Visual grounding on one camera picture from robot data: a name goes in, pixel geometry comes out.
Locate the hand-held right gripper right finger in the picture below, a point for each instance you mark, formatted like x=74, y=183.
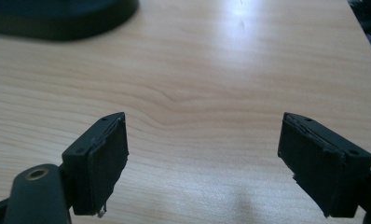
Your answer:
x=320, y=169

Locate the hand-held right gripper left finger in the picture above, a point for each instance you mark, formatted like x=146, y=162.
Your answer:
x=95, y=168

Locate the dark chair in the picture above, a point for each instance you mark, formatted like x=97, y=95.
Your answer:
x=370, y=25

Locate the dark round base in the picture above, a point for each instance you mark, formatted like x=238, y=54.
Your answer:
x=59, y=17

